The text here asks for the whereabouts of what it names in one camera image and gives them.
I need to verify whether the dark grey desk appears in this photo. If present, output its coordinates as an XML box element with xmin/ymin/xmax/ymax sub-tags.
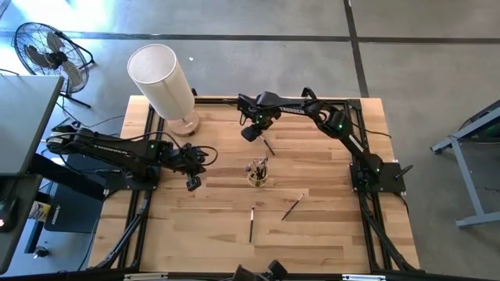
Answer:
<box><xmin>0</xmin><ymin>174</ymin><xmax>43</xmax><ymax>274</ymax></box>

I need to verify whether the yellow white paper packet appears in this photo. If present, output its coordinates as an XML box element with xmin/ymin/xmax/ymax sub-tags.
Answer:
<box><xmin>27</xmin><ymin>201</ymin><xmax>52</xmax><ymax>223</ymax></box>

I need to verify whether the black makeup brush white ferrule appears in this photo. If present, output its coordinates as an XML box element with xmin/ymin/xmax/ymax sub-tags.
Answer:
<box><xmin>260</xmin><ymin>134</ymin><xmax>276</xmax><ymax>156</ymax></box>

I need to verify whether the table lamp with wooden base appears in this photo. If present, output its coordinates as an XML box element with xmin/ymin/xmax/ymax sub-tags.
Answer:
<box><xmin>126</xmin><ymin>42</ymin><xmax>203</xmax><ymax>138</ymax></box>

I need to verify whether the small brush holder cup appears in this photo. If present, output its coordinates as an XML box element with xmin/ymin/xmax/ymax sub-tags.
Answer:
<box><xmin>247</xmin><ymin>162</ymin><xmax>270</xmax><ymax>189</ymax></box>

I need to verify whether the black aluminium rig frame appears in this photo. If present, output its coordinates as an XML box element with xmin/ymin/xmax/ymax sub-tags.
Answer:
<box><xmin>88</xmin><ymin>87</ymin><xmax>423</xmax><ymax>281</ymax></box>

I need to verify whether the black computer mouse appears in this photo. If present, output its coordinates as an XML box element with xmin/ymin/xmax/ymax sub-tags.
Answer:
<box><xmin>0</xmin><ymin>196</ymin><xmax>19</xmax><ymax>234</ymax></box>

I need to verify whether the black box with white logo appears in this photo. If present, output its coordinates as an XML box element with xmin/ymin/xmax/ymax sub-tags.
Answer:
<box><xmin>44</xmin><ymin>151</ymin><xmax>103</xmax><ymax>234</ymax></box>

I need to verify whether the black makeup brush dark tip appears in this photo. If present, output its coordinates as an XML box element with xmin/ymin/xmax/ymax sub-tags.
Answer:
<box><xmin>248</xmin><ymin>205</ymin><xmax>256</xmax><ymax>244</ymax></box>

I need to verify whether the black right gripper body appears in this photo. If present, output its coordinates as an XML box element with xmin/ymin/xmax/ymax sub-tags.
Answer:
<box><xmin>240</xmin><ymin>111</ymin><xmax>275</xmax><ymax>144</ymax></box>

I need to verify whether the grey metal table frame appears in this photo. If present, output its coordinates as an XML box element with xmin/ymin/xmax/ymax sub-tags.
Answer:
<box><xmin>429</xmin><ymin>99</ymin><xmax>500</xmax><ymax>229</ymax></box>

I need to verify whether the grey office desk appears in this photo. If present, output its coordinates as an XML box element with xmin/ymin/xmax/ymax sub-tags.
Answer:
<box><xmin>0</xmin><ymin>73</ymin><xmax>66</xmax><ymax>176</ymax></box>

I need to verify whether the black floor fan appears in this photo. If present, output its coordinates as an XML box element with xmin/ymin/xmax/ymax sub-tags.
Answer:
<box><xmin>12</xmin><ymin>21</ymin><xmax>96</xmax><ymax>109</ymax></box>

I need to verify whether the silver aluminium bracket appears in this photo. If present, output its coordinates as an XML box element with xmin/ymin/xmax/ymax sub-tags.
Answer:
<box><xmin>123</xmin><ymin>272</ymin><xmax>169</xmax><ymax>281</ymax></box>
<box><xmin>341</xmin><ymin>273</ymin><xmax>388</xmax><ymax>281</ymax></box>

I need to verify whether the slim black makeup brush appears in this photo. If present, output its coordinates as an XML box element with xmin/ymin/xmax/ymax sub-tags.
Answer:
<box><xmin>280</xmin><ymin>193</ymin><xmax>305</xmax><ymax>222</ymax></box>

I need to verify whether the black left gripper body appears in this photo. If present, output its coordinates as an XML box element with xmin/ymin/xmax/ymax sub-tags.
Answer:
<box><xmin>177</xmin><ymin>143</ymin><xmax>202</xmax><ymax>192</ymax></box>

